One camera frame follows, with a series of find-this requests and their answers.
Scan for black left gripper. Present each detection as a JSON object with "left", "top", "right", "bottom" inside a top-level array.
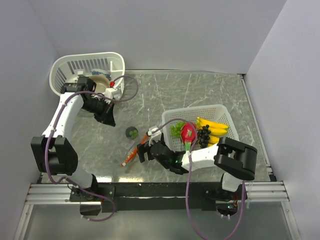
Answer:
[{"left": 81, "top": 97, "right": 116, "bottom": 127}]

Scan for green fake grapes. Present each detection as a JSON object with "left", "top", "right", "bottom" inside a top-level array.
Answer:
[{"left": 170, "top": 121, "right": 186, "bottom": 138}]

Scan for clear zip top bag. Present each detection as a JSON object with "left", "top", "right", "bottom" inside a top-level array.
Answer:
[{"left": 110, "top": 109, "right": 148, "bottom": 167}]

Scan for dark round fake fruit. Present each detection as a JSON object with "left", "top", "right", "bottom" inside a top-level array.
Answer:
[{"left": 125, "top": 126, "right": 139, "bottom": 140}]

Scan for red fake apple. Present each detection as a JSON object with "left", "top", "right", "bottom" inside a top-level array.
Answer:
[{"left": 180, "top": 122, "right": 197, "bottom": 151}]

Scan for dark fake grapes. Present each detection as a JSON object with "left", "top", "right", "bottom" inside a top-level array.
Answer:
[{"left": 197, "top": 124, "right": 211, "bottom": 149}]

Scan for yellow fake banana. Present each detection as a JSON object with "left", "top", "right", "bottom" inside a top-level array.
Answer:
[{"left": 196, "top": 117, "right": 229, "bottom": 147}]

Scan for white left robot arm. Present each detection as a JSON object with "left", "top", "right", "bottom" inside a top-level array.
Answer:
[{"left": 30, "top": 76, "right": 116, "bottom": 201}]

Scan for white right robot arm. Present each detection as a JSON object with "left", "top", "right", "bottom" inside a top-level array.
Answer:
[{"left": 137, "top": 137, "right": 258, "bottom": 199}]

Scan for beige bowl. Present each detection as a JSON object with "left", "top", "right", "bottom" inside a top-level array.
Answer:
[{"left": 89, "top": 75, "right": 110, "bottom": 94}]

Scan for blue patterned white dish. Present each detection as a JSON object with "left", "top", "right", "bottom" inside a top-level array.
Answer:
[{"left": 91, "top": 68, "right": 111, "bottom": 80}]

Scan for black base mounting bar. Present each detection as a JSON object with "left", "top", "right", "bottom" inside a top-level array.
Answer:
[{"left": 69, "top": 182, "right": 242, "bottom": 216}]

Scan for white slotted dish basket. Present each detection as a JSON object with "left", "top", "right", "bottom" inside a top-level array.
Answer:
[{"left": 49, "top": 52, "right": 126, "bottom": 97}]

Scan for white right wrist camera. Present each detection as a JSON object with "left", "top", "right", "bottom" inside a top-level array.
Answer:
[{"left": 146, "top": 126, "right": 163, "bottom": 147}]

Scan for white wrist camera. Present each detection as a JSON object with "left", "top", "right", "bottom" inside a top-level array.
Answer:
[
  {"left": 104, "top": 87, "right": 122, "bottom": 100},
  {"left": 146, "top": 126, "right": 163, "bottom": 147}
]

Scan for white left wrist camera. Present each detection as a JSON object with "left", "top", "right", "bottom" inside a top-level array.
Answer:
[{"left": 104, "top": 87, "right": 122, "bottom": 100}]

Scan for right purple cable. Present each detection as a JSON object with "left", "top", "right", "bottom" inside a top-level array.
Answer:
[{"left": 149, "top": 118, "right": 247, "bottom": 240}]

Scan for purple cable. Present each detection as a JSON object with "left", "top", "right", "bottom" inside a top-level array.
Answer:
[
  {"left": 43, "top": 74, "right": 139, "bottom": 223},
  {"left": 149, "top": 118, "right": 247, "bottom": 240}
]

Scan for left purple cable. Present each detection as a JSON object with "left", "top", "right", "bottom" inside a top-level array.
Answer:
[{"left": 43, "top": 74, "right": 139, "bottom": 223}]

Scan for aluminium frame rail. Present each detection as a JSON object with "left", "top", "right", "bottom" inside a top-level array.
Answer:
[{"left": 24, "top": 182, "right": 290, "bottom": 205}]

